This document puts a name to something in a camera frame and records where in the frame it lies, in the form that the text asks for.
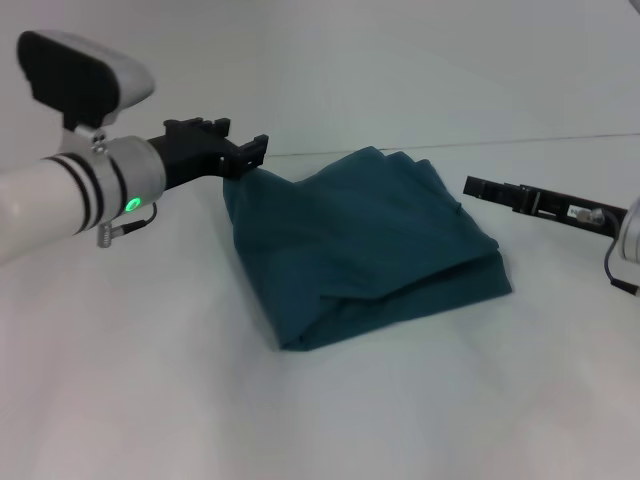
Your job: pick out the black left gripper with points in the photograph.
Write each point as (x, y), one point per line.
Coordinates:
(195, 155)

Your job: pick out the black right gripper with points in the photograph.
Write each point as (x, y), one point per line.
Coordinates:
(575, 210)

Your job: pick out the teal blue shirt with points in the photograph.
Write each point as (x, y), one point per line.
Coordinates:
(360, 250)

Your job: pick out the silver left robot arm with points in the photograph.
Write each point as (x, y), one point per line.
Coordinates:
(75, 200)

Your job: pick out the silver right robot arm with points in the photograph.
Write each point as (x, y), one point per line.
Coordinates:
(627, 235)

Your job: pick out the silver left camera bracket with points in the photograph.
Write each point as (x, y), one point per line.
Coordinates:
(90, 142)

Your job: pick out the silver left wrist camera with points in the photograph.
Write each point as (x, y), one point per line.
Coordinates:
(80, 75)

